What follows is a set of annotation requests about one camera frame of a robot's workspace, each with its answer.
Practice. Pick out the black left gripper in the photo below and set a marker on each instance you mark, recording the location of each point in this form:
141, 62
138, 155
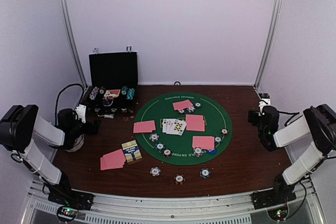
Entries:
95, 127

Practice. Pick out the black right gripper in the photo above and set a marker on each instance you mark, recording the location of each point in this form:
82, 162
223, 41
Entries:
252, 117

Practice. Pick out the pink playing card deck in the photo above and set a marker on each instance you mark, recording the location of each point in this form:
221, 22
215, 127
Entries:
113, 160

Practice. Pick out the pink cards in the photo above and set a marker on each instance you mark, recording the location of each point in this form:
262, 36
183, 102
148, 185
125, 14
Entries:
144, 127
181, 105
203, 142
195, 123

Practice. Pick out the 10 chips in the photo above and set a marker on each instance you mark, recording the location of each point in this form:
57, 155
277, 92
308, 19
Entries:
154, 137
191, 109
197, 152

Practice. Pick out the blue white 10 chip stack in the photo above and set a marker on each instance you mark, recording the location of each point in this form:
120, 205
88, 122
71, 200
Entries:
155, 171

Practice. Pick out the face up community cards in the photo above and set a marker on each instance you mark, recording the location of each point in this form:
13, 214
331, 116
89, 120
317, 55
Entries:
173, 126

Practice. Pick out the blue green 50 chip stack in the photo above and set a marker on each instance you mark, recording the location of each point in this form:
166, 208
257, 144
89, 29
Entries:
205, 173

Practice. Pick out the red black 100 chip stack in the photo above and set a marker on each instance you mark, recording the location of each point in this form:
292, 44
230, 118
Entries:
179, 179

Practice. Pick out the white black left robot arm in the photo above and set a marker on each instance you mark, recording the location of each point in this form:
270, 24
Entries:
21, 124

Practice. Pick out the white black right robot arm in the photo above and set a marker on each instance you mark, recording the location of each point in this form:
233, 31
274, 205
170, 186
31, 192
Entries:
316, 125

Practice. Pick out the white ceramic bowl stack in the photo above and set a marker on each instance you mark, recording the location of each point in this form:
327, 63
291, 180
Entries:
77, 145

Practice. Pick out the white left wrist cover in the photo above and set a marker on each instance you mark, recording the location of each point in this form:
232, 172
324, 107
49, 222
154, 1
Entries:
81, 113

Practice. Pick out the black white chips in case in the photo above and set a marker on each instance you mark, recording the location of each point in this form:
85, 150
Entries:
96, 92

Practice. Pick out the red playing card in case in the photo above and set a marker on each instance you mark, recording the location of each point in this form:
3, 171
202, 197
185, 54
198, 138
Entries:
112, 93

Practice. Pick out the card deck holder box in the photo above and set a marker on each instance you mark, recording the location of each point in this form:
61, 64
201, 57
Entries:
131, 151

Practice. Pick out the teal chips in case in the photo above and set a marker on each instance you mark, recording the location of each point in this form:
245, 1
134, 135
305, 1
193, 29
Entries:
128, 92

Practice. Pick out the black poker chip case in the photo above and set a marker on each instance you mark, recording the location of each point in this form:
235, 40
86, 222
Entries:
112, 70

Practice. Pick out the round green poker mat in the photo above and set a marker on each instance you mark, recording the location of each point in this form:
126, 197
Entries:
161, 107

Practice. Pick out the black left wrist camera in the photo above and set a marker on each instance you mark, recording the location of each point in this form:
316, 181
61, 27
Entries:
66, 119

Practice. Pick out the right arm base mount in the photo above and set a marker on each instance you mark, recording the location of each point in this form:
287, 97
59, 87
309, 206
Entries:
273, 199

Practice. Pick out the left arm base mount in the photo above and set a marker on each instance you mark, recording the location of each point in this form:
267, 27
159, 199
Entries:
74, 199

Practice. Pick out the aluminium front rail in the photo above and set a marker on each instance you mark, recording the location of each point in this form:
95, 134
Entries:
234, 208

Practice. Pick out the right aluminium frame post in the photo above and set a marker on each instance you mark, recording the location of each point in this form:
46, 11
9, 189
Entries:
276, 10

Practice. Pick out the aluminium frame post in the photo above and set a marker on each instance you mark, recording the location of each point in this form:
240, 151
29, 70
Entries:
276, 10
71, 42

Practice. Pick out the left aluminium frame post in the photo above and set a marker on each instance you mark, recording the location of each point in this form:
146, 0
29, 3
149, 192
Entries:
71, 42

